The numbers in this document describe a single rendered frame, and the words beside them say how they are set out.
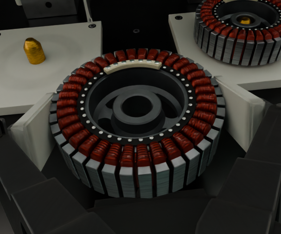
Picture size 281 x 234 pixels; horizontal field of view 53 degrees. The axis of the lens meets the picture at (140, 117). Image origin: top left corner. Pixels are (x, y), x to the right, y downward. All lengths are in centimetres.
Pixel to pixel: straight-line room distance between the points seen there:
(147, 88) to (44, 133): 8
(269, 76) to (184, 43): 10
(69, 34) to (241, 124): 28
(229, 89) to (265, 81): 14
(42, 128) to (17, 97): 15
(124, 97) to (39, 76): 16
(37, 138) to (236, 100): 11
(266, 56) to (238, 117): 16
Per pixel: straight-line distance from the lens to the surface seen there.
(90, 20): 40
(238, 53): 31
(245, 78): 31
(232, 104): 17
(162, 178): 15
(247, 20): 35
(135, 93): 19
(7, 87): 33
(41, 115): 17
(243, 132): 16
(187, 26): 38
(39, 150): 16
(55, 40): 38
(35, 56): 35
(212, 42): 32
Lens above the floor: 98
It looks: 48 degrees down
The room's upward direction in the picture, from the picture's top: 4 degrees counter-clockwise
